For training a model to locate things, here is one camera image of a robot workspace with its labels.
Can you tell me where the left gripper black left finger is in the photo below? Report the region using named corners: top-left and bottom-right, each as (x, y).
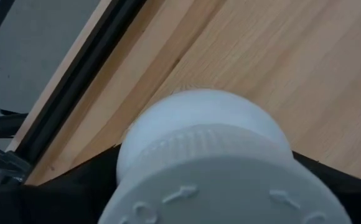
top-left (21, 144), bottom-right (121, 224)

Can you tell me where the large white bottle white cap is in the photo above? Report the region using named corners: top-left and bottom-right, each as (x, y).
top-left (98, 88), bottom-right (354, 224)

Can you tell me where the black aluminium table frame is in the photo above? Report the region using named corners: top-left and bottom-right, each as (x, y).
top-left (14, 0), bottom-right (147, 166)

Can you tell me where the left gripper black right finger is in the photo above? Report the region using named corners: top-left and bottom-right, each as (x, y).
top-left (292, 151), bottom-right (361, 224)

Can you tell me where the black bracket on frame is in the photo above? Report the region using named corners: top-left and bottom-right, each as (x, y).
top-left (0, 108), bottom-right (32, 187)

